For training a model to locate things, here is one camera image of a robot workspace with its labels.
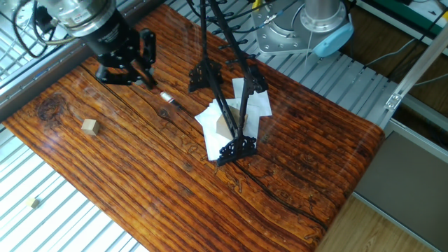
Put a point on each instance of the black metal pen rack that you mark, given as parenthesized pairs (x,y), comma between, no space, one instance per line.
(232,115)

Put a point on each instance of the white aluminium frame post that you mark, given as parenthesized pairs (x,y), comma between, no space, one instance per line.
(420,64)

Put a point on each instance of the thin calligraphy brush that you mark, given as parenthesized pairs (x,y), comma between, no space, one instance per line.
(166,98)

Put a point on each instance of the white paper sheet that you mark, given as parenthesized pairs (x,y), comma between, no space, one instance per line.
(208,119)
(260,103)
(215,148)

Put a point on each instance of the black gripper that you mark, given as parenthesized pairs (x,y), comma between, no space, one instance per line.
(115,43)

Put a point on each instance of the large wooden block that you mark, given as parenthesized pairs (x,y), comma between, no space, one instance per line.
(225,127)

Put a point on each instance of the green board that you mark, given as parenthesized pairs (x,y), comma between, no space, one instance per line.
(430,10)

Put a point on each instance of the small wooden cube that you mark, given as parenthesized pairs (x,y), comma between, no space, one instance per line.
(89,127)

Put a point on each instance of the grey robot base column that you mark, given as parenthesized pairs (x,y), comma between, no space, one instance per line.
(323,10)

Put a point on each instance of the tiny yellow cube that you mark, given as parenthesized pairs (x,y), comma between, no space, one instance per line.
(35,203)

